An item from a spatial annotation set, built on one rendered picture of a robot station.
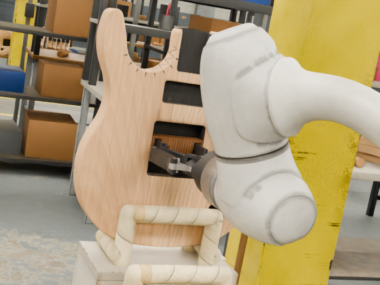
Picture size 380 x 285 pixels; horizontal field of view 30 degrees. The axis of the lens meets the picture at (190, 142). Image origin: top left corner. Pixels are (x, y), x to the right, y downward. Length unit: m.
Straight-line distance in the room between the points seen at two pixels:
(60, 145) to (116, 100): 4.81
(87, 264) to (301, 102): 0.58
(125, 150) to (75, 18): 4.72
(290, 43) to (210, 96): 1.40
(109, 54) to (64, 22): 4.71
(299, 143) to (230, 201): 1.33
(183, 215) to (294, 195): 0.41
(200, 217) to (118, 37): 0.35
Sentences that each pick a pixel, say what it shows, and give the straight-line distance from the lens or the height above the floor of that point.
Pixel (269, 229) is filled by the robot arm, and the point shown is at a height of 1.31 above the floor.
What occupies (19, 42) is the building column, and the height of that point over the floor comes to 0.71.
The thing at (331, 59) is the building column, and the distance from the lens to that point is 2.27.
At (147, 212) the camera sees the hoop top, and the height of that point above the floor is 1.20.
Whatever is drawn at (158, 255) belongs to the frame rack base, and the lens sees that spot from 1.35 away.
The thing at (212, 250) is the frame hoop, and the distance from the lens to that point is 1.32.
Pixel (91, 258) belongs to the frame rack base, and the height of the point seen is 1.10.
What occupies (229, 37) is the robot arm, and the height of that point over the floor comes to 1.54.
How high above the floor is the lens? 1.56
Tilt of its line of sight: 11 degrees down
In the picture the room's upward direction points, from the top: 10 degrees clockwise
